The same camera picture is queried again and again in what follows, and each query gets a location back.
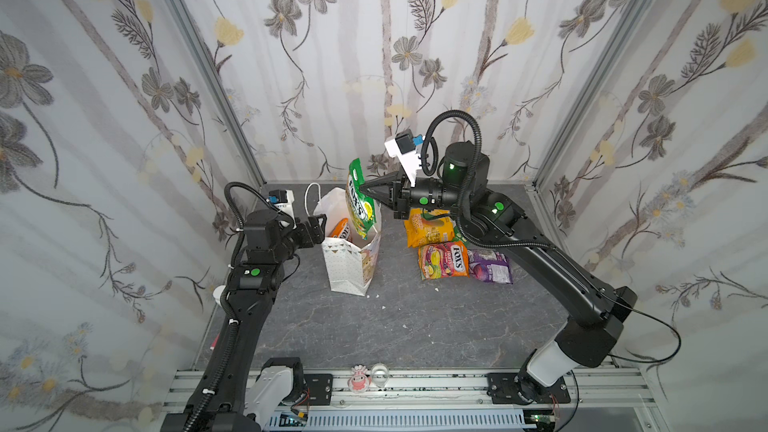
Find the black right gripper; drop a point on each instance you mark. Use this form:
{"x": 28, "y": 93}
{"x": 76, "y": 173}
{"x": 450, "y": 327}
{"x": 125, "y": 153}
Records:
{"x": 400, "y": 193}

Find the purple candy packet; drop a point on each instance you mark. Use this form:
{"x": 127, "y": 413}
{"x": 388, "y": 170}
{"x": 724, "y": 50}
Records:
{"x": 489, "y": 266}

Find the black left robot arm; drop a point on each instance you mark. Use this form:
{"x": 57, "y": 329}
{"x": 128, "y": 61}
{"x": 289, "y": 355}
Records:
{"x": 225, "y": 399}

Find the cartoon animal paper bag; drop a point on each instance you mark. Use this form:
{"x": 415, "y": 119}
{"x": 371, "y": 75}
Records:
{"x": 350, "y": 264}

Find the pink toy figure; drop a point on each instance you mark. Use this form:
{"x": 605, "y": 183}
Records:
{"x": 359, "y": 381}

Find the green Fox's spring tea packet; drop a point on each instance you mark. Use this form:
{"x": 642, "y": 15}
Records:
{"x": 361, "y": 207}

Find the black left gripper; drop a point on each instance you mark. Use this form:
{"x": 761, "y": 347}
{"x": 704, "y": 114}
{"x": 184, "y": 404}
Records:
{"x": 316, "y": 236}

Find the orange Fox's candy packet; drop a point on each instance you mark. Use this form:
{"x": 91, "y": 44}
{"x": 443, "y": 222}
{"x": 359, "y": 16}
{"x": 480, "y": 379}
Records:
{"x": 341, "y": 230}
{"x": 442, "y": 260}

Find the clear round ornament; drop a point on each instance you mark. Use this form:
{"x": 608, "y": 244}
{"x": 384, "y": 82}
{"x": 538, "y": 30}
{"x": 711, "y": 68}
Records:
{"x": 379, "y": 375}

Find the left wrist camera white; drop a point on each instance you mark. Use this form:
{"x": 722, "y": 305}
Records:
{"x": 281, "y": 203}

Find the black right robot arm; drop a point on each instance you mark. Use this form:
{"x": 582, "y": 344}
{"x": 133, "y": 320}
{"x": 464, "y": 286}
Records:
{"x": 445, "y": 169}

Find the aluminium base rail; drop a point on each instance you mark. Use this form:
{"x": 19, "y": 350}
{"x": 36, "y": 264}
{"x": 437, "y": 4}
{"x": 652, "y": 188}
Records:
{"x": 607, "y": 398}

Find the yellow snack packet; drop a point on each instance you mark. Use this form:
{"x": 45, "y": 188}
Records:
{"x": 424, "y": 227}

